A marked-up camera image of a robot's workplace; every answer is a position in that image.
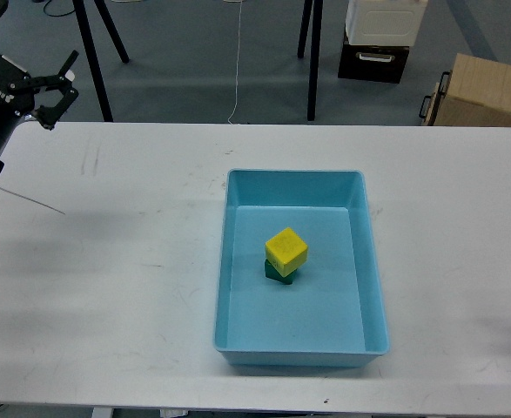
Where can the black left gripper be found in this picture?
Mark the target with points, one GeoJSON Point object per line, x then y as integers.
{"type": "Point", "coordinates": [44, 98]}

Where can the yellow block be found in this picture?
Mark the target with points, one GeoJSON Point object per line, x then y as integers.
{"type": "Point", "coordinates": [286, 251]}

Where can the green block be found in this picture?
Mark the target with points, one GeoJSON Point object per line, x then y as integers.
{"type": "Point", "coordinates": [273, 274]}

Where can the cardboard box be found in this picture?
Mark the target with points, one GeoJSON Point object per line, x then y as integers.
{"type": "Point", "coordinates": [475, 93]}

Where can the black tripod leg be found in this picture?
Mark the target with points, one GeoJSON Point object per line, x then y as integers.
{"type": "Point", "coordinates": [91, 55]}
{"type": "Point", "coordinates": [112, 30]}
{"type": "Point", "coordinates": [304, 28]}
{"type": "Point", "coordinates": [316, 22]}

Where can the black tripod leg inner left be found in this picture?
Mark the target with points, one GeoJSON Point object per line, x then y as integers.
{"type": "Point", "coordinates": [112, 30]}

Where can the blue plastic bin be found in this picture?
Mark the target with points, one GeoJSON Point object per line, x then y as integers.
{"type": "Point", "coordinates": [332, 315]}

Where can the black tripod leg inner right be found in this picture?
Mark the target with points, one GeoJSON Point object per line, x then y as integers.
{"type": "Point", "coordinates": [304, 28]}

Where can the black box with handle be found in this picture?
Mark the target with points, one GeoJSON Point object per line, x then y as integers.
{"type": "Point", "coordinates": [377, 63]}

